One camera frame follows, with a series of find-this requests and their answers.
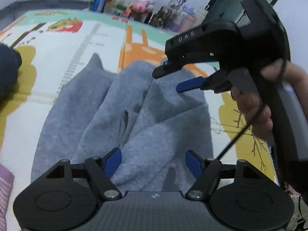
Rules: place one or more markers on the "purple bottle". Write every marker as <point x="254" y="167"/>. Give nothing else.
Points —
<point x="187" y="10"/>

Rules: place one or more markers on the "grey playpen fence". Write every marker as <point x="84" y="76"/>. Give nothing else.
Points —
<point x="48" y="3"/>

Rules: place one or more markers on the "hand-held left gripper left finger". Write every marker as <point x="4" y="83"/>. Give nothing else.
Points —
<point x="113" y="160"/>

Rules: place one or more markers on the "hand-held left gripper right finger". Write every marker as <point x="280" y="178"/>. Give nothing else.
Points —
<point x="193" y="163"/>

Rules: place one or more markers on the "person's right hand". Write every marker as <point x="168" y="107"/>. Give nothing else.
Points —
<point x="255" y="115"/>

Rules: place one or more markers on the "pink ribbed garment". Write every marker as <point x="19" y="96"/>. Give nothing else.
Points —
<point x="4" y="197"/>

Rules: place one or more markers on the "cluster of jars and containers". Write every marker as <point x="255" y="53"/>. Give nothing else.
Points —
<point x="163" y="16"/>

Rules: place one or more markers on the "pink pig toy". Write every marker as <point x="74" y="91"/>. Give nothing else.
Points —
<point x="140" y="6"/>

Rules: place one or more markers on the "pink tumbler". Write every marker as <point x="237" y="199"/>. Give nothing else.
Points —
<point x="187" y="24"/>

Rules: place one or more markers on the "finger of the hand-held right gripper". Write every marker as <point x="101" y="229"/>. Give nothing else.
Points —
<point x="190" y="84"/>
<point x="166" y="69"/>

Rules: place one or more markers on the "grey sweatshirt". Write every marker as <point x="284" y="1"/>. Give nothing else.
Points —
<point x="144" y="115"/>

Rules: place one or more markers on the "dark blue garment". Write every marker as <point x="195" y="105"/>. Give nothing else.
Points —
<point x="8" y="72"/>

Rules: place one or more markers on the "printed play mat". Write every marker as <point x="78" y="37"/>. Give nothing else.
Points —
<point x="48" y="43"/>

